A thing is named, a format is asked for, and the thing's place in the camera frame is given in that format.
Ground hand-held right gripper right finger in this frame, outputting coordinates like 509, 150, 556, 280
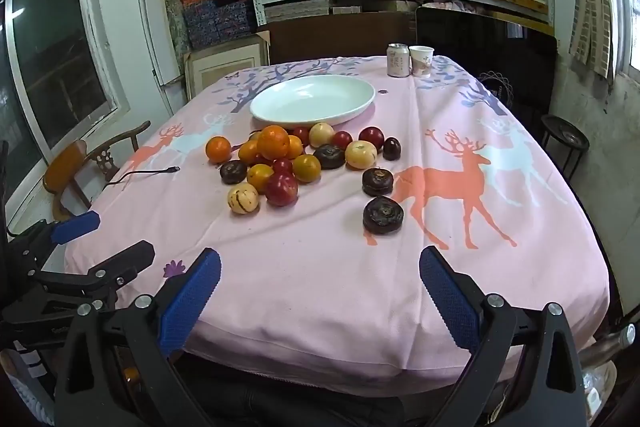
419, 246, 587, 427

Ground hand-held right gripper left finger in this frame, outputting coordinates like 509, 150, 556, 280
54, 248, 241, 427

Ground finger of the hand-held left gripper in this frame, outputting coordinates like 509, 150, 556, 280
35, 241, 156, 304
5, 211, 101, 273

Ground dark brown water chestnut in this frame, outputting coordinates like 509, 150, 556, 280
361, 167, 395, 198
362, 196, 405, 236
313, 144, 347, 170
219, 160, 249, 186

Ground purple striped pepino melon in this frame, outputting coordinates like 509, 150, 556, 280
227, 183, 260, 215

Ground large yellow pepino melon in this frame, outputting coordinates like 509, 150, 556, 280
345, 140, 379, 170

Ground large orange mandarin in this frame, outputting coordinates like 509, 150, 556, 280
256, 125, 291, 160

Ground pale yellow pepino melon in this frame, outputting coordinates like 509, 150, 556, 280
308, 122, 336, 148

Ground white oval plate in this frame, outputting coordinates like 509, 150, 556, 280
249, 74, 377, 126

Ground wooden chair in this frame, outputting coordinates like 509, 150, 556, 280
42, 121, 152, 223

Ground pink deer print tablecloth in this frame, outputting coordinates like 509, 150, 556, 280
62, 54, 613, 383

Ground amber cherry tomato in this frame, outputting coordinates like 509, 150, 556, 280
247, 163, 275, 190

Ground person's dark trousers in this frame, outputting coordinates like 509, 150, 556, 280
175, 352, 481, 427

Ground grey metal tube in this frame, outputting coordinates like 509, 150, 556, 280
575, 322, 640, 365

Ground white framed window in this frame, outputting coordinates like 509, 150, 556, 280
5, 0, 131, 158

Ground white trim strip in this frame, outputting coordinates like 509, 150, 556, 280
136, 0, 176, 118

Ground cream framed panel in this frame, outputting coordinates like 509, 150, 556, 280
182, 32, 272, 102

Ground grey marble slab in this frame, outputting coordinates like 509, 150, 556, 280
159, 0, 193, 52

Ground white paper cup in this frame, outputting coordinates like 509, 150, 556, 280
409, 45, 434, 78

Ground silver drink can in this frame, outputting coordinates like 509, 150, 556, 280
386, 43, 413, 78

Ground black chair back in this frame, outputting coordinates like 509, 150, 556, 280
415, 6, 558, 128

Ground stack of blue patterned boxes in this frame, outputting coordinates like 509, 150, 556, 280
181, 0, 258, 50

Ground brown chair back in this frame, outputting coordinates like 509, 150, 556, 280
256, 12, 418, 66

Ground bright glass window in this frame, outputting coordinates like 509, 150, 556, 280
612, 0, 640, 82

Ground black cable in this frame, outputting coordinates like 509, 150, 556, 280
107, 167, 181, 186

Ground white braided cord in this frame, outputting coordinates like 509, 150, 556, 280
0, 369, 56, 427

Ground black wire guard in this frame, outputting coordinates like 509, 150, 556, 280
475, 69, 516, 108

